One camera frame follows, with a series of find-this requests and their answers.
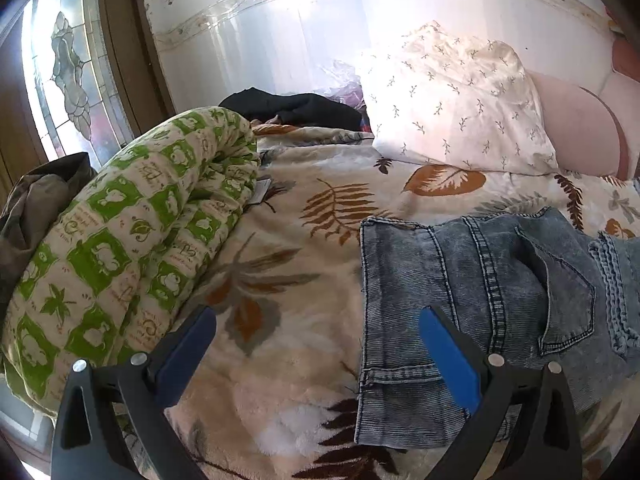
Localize black cloth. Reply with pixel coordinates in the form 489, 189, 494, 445
218, 87, 363, 132

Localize leaf-print fleece blanket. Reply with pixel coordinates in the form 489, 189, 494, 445
0, 122, 640, 480

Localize stained glass window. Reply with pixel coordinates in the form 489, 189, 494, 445
20, 0, 131, 161

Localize blue denim pants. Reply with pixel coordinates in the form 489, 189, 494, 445
352, 207, 640, 451

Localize white leaf-print pillow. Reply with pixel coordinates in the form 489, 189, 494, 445
357, 20, 560, 177

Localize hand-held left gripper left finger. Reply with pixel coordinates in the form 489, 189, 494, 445
50, 305, 218, 480

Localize brown wooden window frame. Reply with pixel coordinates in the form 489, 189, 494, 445
95, 0, 176, 131

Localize green patterned quilt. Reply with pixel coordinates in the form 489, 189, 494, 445
0, 106, 262, 418

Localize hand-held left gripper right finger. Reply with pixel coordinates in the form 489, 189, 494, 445
419, 306, 583, 480

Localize olive cloth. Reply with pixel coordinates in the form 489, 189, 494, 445
0, 152, 98, 311

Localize pink upholstered headboard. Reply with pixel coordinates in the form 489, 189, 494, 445
527, 35, 640, 181

